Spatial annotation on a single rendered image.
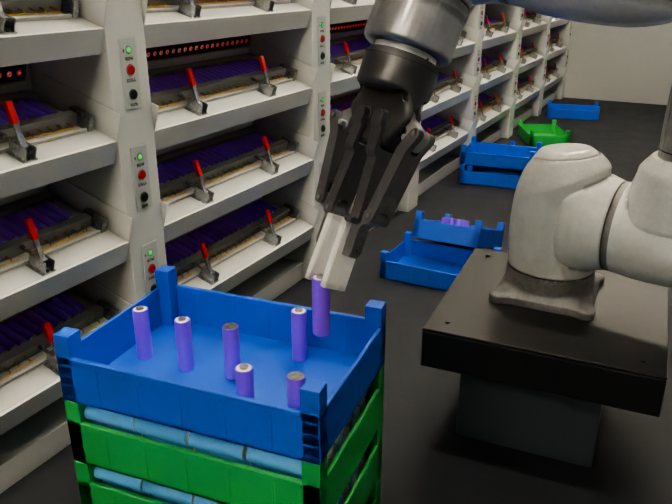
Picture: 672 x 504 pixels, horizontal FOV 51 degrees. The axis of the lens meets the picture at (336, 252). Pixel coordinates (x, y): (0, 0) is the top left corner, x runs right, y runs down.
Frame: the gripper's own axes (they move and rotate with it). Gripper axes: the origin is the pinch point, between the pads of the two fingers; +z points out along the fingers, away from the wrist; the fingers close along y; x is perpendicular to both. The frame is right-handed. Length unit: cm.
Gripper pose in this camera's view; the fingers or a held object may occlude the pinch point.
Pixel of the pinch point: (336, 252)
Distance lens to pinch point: 69.8
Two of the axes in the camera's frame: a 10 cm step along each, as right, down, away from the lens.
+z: -3.3, 9.4, 0.9
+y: -6.3, -2.9, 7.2
